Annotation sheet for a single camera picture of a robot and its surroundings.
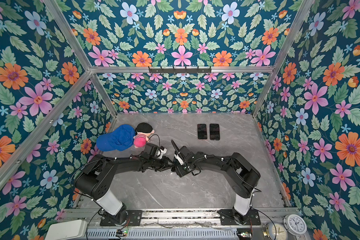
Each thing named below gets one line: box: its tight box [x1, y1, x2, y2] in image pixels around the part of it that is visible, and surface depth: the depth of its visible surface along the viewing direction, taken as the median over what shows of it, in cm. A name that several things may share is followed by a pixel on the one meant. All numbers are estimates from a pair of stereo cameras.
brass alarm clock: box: [262, 221, 288, 240], surface depth 67 cm
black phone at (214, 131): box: [209, 123, 220, 141], surface depth 113 cm
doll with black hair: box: [133, 122, 155, 148], surface depth 103 cm
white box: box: [45, 219, 88, 240], surface depth 68 cm
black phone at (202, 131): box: [197, 123, 208, 140], surface depth 113 cm
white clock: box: [283, 214, 308, 236], surface depth 70 cm
